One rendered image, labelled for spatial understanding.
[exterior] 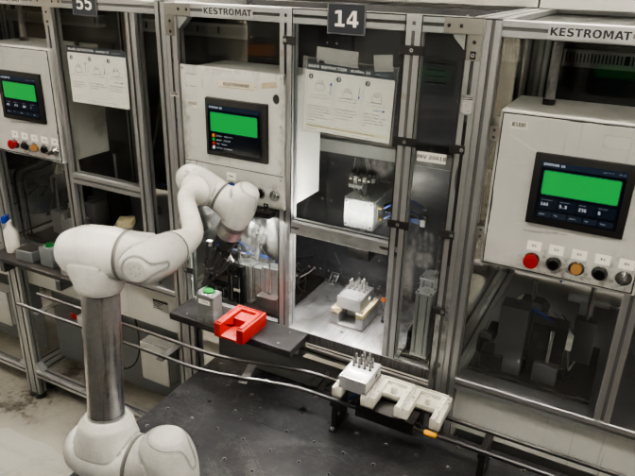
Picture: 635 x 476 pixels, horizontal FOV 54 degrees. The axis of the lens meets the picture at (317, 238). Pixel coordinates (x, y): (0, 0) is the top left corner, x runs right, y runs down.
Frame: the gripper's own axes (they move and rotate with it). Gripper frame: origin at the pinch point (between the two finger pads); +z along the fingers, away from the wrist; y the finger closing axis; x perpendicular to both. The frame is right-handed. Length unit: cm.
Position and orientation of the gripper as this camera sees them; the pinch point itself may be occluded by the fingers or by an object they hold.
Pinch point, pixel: (208, 277)
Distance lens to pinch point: 230.2
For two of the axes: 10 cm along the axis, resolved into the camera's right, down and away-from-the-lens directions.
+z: -4.2, 7.5, 5.1
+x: -4.8, 2.9, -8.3
